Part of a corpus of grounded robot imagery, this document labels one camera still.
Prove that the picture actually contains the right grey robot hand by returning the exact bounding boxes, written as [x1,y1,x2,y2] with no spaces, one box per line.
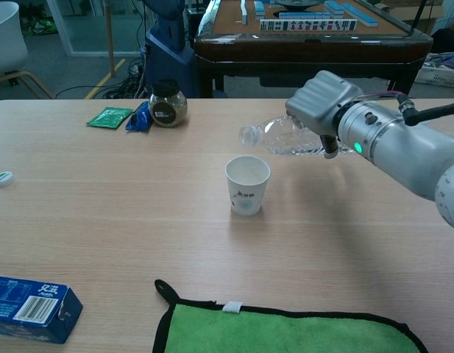
[285,70,363,159]

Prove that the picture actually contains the transparent plastic bottle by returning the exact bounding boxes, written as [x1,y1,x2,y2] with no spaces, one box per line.
[238,114,355,157]

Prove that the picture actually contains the white paper cup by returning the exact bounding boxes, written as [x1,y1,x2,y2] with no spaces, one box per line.
[224,155,272,217]

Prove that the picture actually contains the dark wood mahjong table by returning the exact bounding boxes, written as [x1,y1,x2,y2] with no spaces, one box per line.
[193,0,433,99]

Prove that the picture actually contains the face-up mahjong tile row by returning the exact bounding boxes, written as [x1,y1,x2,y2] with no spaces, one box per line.
[259,18,358,32]

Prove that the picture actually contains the white plastic laundry basket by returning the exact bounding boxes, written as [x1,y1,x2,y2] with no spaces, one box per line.
[414,54,454,89]

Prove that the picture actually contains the glass jar with black lid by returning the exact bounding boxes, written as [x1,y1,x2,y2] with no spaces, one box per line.
[148,79,188,129]

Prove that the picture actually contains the blue machine base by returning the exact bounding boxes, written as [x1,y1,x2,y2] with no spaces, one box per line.
[141,0,200,99]

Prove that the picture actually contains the blue snack wrapper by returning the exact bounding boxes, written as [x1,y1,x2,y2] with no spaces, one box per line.
[124,101,153,133]

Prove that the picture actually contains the green sachet packet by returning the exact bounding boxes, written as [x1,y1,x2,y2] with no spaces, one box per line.
[86,106,135,130]

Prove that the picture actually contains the wooden pole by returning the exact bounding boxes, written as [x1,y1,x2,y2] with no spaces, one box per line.
[103,0,117,78]

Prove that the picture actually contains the green microfiber cloth black trim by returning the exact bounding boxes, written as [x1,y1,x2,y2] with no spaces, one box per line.
[152,279,430,353]

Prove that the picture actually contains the white chair with wooden legs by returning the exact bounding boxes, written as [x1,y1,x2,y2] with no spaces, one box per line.
[0,1,54,100]

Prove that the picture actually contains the blue cardboard box with barcode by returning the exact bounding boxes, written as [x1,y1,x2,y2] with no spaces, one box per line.
[0,274,84,345]

